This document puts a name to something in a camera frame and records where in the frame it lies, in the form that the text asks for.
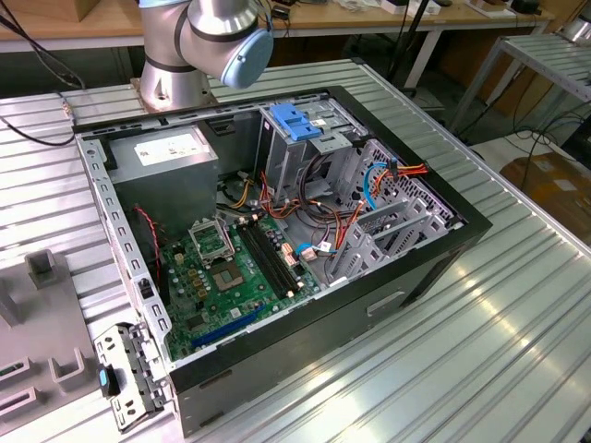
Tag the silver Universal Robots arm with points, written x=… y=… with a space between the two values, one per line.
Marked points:
x=161 y=41

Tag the grey metal disk bay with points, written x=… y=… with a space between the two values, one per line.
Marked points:
x=358 y=258

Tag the black RAM slot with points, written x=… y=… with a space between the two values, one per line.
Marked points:
x=267 y=258
x=262 y=258
x=273 y=258
x=278 y=258

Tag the grey metal drive cage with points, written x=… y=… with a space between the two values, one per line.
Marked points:
x=286 y=161

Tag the CPU socket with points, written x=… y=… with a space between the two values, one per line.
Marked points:
x=226 y=277

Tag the green motherboard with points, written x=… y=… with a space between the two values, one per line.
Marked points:
x=240 y=295

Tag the blue plastic drive latch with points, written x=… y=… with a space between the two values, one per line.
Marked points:
x=291 y=121

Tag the black open PC case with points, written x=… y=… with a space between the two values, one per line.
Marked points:
x=323 y=323

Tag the blue expansion slot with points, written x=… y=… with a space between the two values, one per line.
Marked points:
x=231 y=325

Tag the grey power supply unit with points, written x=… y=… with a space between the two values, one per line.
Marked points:
x=166 y=184

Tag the square black chipset chip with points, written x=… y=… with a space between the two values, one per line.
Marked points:
x=197 y=321

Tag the long wooden desk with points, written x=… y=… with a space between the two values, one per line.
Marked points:
x=323 y=18

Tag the small white box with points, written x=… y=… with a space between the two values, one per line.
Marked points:
x=397 y=5

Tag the black latch with blue tab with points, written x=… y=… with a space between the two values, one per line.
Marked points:
x=111 y=383

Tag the large brown cardboard box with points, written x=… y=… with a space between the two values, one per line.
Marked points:
x=554 y=194

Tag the grey parts rack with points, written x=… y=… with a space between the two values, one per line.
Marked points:
x=41 y=332

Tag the metal slat side table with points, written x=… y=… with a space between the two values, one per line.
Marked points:
x=545 y=60

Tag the small black device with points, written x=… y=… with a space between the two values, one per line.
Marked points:
x=526 y=5

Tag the silver metal cylinder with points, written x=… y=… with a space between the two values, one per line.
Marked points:
x=577 y=30

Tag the grey metal card bracket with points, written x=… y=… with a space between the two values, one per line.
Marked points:
x=138 y=350

